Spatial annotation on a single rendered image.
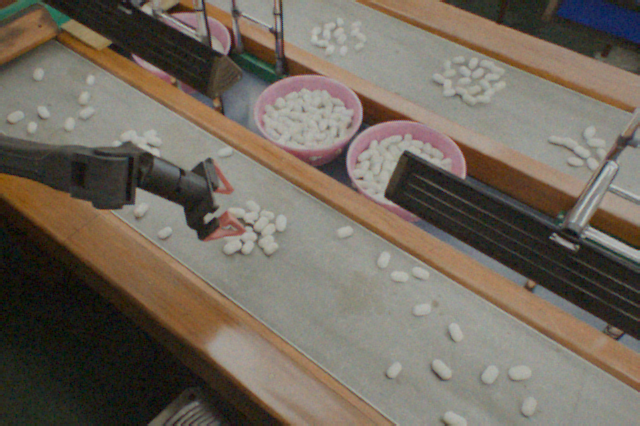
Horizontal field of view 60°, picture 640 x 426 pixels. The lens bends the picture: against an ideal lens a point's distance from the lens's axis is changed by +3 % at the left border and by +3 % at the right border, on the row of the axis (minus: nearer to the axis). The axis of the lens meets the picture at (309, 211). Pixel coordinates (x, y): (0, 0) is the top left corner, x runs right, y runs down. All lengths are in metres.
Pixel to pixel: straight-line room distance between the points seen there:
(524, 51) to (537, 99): 0.16
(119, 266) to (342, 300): 0.44
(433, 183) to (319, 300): 0.39
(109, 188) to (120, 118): 0.64
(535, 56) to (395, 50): 0.37
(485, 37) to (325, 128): 0.54
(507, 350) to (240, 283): 0.51
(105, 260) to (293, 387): 0.45
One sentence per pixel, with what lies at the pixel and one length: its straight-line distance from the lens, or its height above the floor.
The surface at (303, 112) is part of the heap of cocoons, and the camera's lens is 1.40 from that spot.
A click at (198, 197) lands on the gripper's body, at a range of 0.88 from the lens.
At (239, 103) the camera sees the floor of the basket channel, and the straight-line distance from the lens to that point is 1.51.
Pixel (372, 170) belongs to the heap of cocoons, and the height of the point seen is 0.74.
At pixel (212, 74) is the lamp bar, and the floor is 1.08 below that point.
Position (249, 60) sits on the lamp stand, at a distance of 1.59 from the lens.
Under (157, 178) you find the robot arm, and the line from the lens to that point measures 0.83.
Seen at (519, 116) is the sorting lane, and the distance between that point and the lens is 1.46.
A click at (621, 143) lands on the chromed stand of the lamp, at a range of 1.14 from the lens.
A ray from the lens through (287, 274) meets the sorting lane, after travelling 1.08.
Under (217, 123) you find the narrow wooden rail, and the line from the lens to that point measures 1.33.
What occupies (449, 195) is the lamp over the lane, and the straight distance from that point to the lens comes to 0.77.
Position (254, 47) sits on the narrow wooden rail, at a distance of 1.59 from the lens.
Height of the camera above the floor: 1.67
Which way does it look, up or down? 53 degrees down
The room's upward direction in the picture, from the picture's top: straight up
